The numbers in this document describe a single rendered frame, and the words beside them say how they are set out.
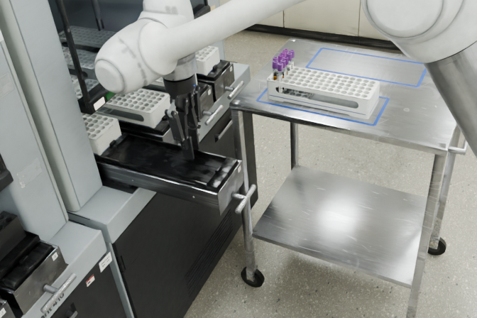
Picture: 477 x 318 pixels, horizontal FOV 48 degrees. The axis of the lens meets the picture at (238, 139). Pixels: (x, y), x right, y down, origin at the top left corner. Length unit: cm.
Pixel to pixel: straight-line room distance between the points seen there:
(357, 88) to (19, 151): 85
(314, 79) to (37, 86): 74
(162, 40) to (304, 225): 108
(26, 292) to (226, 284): 105
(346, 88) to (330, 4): 211
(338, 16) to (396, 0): 287
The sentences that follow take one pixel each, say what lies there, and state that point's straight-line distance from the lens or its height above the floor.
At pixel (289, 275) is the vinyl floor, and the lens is 212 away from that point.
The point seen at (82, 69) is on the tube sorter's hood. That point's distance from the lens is 128.
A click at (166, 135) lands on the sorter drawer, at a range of 148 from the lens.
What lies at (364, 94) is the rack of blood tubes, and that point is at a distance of 145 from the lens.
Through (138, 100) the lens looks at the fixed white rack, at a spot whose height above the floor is 86.
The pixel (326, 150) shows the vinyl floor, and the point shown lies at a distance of 269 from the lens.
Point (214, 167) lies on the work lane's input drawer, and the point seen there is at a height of 80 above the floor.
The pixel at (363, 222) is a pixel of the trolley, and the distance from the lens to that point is 193.
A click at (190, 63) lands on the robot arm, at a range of 121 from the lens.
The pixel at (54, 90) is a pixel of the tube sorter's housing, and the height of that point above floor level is 107.
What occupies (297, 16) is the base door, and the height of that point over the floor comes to 17.
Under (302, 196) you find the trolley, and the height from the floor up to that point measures 28.
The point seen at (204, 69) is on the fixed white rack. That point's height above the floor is 83.
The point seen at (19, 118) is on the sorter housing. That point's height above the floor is 106.
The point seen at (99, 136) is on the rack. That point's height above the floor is 86.
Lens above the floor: 164
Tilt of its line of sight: 36 degrees down
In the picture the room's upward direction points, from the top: 5 degrees counter-clockwise
